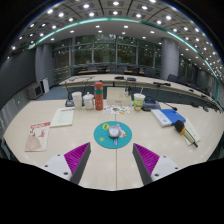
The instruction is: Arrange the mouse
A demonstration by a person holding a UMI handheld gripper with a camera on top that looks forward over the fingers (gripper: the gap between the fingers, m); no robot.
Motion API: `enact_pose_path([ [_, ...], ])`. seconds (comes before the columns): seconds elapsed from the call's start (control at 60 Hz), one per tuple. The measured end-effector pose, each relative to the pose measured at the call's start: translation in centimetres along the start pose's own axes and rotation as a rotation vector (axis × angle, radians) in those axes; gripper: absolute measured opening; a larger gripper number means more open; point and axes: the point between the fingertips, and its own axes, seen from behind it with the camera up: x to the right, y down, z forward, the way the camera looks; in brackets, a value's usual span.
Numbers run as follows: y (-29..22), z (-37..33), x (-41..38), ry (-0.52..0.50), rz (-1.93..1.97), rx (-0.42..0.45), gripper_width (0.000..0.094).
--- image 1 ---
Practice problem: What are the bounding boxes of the white printed document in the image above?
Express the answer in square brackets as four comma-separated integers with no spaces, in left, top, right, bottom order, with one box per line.
[49,106,76,128]

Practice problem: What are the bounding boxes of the cream cardboard box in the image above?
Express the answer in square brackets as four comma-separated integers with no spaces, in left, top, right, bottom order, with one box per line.
[106,86,132,107]

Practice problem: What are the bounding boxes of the curved cream conference desk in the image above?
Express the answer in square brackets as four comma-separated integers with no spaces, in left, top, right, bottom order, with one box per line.
[59,73,223,111]

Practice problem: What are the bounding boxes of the white booklet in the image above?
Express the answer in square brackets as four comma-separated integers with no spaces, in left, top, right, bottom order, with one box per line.
[181,117,202,146]

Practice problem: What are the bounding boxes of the white lidded mug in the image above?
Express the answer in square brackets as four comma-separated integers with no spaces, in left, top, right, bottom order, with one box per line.
[82,91,95,111]

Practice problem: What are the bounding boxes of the printed drink cup with straw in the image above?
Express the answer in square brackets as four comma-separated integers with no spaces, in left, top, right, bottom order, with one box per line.
[133,88,146,112]

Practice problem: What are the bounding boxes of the dark office chairs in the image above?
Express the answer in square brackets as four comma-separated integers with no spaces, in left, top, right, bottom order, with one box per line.
[71,63,214,98]

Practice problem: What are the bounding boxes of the black microphone with orange ring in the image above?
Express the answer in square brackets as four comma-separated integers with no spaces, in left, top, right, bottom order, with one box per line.
[173,119,199,148]

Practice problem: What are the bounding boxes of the silver computer mouse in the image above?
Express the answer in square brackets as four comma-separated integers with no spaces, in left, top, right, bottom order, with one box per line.
[107,124,122,139]

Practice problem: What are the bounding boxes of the ceiling lights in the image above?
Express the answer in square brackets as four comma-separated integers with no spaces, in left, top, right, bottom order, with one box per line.
[9,0,224,74]

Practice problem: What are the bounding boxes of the black conference microphone console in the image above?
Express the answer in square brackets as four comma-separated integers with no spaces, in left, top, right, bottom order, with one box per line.
[142,99,178,112]

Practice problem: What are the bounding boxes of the colourful sticker sheet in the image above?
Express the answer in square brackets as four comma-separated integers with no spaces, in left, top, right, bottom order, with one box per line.
[102,104,131,116]

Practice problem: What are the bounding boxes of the red and white leaflet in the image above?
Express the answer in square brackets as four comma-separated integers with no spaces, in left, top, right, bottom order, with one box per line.
[24,121,52,153]

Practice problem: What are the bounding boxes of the blue and white book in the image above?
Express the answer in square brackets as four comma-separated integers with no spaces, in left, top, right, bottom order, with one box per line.
[150,108,187,128]

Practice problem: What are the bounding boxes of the round teal cartoon mouse pad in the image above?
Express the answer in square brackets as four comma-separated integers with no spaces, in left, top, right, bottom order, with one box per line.
[93,120,133,150]

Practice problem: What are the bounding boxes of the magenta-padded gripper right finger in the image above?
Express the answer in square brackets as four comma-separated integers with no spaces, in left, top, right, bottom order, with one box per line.
[132,143,183,186]

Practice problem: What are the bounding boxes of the red bottle with green band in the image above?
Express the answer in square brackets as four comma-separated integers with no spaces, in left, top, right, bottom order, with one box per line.
[93,81,105,111]

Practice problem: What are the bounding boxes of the grey floor cabinet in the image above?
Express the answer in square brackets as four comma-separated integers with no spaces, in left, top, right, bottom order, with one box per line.
[27,83,44,100]

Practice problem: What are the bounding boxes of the white paper cup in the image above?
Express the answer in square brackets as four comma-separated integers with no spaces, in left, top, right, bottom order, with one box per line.
[71,91,84,110]

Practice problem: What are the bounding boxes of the white standing board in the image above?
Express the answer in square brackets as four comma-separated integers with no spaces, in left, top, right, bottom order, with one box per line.
[39,77,50,94]

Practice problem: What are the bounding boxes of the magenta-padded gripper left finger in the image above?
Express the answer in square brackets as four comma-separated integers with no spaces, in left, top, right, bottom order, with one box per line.
[43,142,92,186]

